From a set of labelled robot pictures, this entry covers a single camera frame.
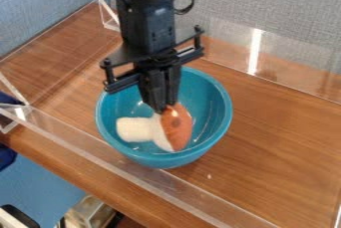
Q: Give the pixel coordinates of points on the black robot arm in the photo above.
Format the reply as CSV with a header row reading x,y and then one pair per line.
x,y
154,51

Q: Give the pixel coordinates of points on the clear acrylic left bracket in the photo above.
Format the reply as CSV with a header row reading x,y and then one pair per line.
x,y
14,112

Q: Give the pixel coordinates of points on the clear acrylic back barrier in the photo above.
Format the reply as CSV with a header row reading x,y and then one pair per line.
x,y
298,65

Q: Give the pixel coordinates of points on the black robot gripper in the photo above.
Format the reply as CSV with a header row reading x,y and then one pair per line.
x,y
154,51

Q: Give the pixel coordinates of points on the clear acrylic corner bracket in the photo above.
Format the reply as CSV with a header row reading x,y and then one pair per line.
x,y
109,18

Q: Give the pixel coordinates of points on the clear acrylic barrier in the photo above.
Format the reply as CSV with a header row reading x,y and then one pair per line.
x,y
148,194
298,65

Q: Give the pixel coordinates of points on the brown and white toy mushroom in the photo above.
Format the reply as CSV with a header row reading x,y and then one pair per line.
x,y
166,129

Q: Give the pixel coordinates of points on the blue plastic bowl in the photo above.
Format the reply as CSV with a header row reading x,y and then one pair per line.
x,y
207,101

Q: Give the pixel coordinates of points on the clear acrylic front barrier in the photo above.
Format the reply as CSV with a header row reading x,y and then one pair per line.
x,y
148,194

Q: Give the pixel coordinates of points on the metal frame under table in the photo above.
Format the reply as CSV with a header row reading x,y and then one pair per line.
x,y
89,213

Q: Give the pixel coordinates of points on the black and white object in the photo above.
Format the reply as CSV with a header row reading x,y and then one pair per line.
x,y
13,218

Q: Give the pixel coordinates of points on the blue cloth object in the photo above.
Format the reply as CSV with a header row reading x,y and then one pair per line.
x,y
6,152

